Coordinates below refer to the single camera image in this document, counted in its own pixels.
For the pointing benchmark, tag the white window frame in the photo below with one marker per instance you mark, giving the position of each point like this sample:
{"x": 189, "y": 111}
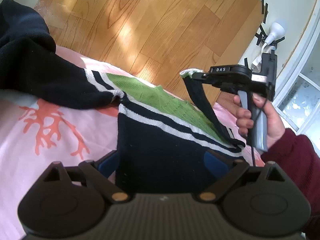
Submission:
{"x": 297, "y": 90}

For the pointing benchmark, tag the wood pattern vinyl sheet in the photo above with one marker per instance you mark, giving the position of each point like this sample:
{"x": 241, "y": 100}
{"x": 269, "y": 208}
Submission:
{"x": 155, "y": 39}

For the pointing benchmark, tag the navy green striped knit sweater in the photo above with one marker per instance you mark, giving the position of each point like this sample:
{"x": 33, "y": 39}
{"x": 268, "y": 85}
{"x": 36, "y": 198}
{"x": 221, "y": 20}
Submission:
{"x": 162, "y": 140}

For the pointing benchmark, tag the white bulb lamp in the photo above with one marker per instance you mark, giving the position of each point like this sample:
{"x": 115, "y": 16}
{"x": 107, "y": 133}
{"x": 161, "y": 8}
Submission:
{"x": 277, "y": 31}

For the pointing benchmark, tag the pink deer print bedsheet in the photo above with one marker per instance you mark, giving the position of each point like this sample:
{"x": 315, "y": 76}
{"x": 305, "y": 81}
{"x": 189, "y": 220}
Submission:
{"x": 35, "y": 133}

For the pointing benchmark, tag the dark navy folded garment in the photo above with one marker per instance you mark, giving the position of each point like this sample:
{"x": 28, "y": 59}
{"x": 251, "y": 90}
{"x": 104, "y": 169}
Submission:
{"x": 29, "y": 63}

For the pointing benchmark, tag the dark red sleeve forearm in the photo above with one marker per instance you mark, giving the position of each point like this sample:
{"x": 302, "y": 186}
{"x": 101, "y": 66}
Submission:
{"x": 296, "y": 156}

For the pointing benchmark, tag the brown perforated cushion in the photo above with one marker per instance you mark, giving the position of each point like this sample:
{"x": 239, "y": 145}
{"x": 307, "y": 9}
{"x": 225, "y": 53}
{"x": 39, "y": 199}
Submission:
{"x": 226, "y": 101}

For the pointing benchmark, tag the white power strip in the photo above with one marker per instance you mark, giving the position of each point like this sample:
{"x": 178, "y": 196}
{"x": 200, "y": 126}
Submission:
{"x": 257, "y": 64}

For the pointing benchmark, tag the person's right hand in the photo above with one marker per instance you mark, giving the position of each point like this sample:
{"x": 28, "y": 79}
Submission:
{"x": 275, "y": 126}

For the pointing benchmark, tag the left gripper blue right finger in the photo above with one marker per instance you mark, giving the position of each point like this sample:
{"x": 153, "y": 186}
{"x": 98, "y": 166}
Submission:
{"x": 226, "y": 172}

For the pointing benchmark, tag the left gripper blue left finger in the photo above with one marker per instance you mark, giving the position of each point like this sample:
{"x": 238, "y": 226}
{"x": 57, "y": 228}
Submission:
{"x": 98, "y": 172}

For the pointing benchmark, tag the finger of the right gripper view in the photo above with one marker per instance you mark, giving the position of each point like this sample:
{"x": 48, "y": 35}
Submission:
{"x": 199, "y": 76}

